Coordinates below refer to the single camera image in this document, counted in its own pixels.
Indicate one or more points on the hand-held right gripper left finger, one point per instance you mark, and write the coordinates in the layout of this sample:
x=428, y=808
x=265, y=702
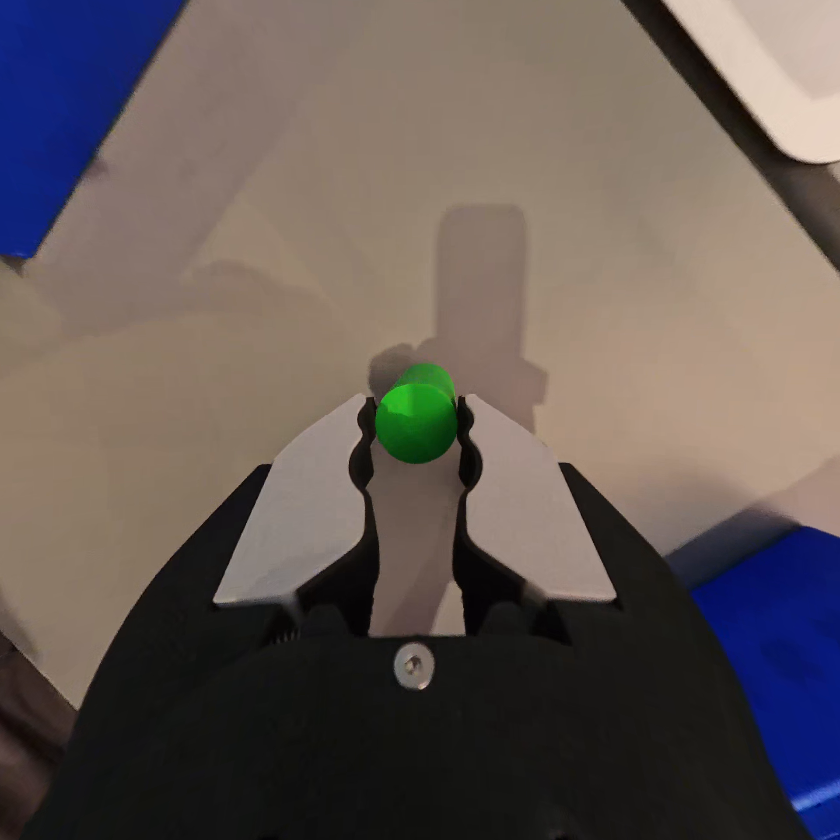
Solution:
x=302, y=525

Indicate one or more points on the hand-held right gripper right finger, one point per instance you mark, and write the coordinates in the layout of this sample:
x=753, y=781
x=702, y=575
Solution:
x=538, y=525

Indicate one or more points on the green cylinder block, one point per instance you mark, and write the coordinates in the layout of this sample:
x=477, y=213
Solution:
x=416, y=420

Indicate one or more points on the blue plastic bin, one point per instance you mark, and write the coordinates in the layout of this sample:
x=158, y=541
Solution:
x=66, y=92
x=775, y=656

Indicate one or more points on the wooden document stand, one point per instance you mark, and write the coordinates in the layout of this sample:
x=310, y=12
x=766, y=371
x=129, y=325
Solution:
x=775, y=66

